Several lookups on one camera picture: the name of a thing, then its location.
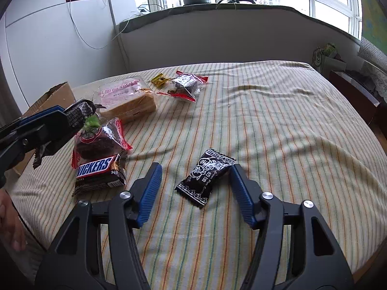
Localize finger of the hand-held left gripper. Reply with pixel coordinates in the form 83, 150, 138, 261
12, 109, 82, 159
0, 105, 66, 136

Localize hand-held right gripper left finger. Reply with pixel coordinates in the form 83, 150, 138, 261
35, 162, 163, 290

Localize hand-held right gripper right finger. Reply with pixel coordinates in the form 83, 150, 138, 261
229, 164, 354, 290

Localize brown cardboard box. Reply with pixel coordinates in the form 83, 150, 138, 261
9, 81, 76, 177

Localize black patterned candy packet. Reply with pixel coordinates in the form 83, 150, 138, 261
65, 100, 105, 129
175, 148, 236, 208

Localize clear bagged sliced bread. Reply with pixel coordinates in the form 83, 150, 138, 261
92, 76, 158, 124

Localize person's left hand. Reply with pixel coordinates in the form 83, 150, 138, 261
0, 187, 27, 252

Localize green candy wrapper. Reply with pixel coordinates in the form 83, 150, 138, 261
85, 113, 102, 130

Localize clear red-edged cake packet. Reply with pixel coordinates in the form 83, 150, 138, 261
156, 70, 209, 102
72, 118, 133, 170

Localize brown chocolate bar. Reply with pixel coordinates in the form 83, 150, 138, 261
72, 154, 127, 197

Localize striped bed sheet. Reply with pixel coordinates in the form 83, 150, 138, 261
6, 60, 383, 290

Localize white cabinet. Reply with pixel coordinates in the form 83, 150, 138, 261
0, 0, 138, 115

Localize yellow candy packet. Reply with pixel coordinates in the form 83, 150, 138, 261
151, 73, 170, 89

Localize dark wooden nightstand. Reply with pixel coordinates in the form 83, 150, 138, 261
328, 69, 381, 124

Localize green printed shopping bag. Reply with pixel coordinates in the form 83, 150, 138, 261
313, 43, 347, 74

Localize white lace cloth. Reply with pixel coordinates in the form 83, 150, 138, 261
358, 38, 387, 103

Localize white cable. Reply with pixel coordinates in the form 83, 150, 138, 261
65, 0, 121, 49

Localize black cables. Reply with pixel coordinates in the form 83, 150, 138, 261
137, 3, 165, 14

